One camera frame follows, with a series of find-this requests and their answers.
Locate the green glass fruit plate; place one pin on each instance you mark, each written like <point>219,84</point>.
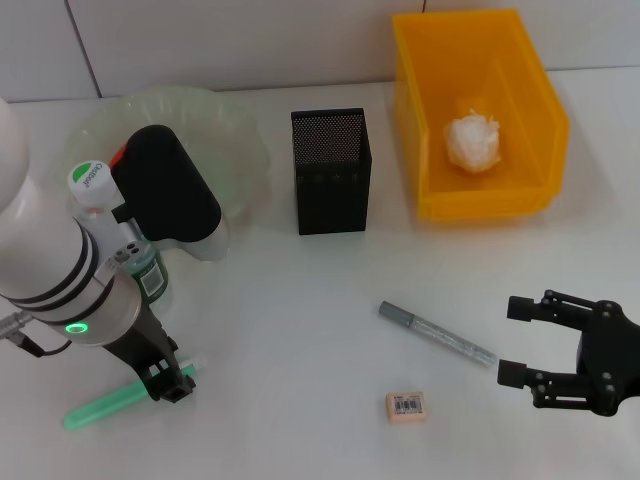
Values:
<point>235,145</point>

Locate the left wrist camera housing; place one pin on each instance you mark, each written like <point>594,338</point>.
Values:
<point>170,195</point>

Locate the clear green-label water bottle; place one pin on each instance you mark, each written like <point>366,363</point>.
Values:
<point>90,180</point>

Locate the green pen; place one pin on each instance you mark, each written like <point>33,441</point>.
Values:
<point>100,407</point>

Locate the white paper ball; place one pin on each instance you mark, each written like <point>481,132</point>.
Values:
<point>472,142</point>

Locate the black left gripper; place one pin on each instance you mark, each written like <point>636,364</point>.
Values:
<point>140,340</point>

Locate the beige eraser with barcode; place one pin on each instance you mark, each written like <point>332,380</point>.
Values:
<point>407,407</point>

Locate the black mesh pen holder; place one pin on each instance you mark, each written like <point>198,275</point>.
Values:
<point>332,200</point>

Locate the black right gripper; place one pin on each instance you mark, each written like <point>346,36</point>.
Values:
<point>610,360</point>

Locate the grey marker pen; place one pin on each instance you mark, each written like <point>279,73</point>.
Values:
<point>440,335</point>

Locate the yellow plastic bin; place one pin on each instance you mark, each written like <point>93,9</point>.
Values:
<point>500,200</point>

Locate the orange fruit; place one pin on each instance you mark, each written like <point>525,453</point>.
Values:
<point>118,155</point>

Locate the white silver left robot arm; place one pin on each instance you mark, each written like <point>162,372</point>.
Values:
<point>40,250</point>

